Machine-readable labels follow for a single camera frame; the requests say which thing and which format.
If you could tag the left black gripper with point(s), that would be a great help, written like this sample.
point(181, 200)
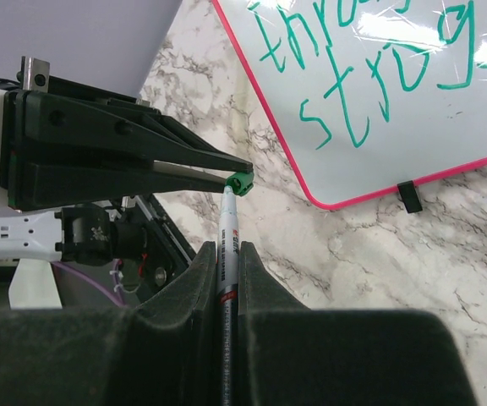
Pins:
point(126, 128)

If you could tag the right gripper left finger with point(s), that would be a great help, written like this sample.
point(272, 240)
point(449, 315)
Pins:
point(155, 354)

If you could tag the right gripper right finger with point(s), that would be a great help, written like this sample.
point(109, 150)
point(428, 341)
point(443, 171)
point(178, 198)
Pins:
point(293, 355)

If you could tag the green whiteboard marker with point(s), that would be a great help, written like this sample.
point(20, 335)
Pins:
point(227, 291)

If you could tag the green marker cap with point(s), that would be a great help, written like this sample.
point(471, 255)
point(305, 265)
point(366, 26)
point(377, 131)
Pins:
point(240, 183)

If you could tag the whiteboard with pink frame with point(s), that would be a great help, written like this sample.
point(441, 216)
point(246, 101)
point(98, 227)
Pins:
point(366, 95)

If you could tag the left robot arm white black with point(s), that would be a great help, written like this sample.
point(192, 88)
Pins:
point(131, 233)

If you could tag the black clip on whiteboard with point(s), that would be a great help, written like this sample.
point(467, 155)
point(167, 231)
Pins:
point(410, 197)

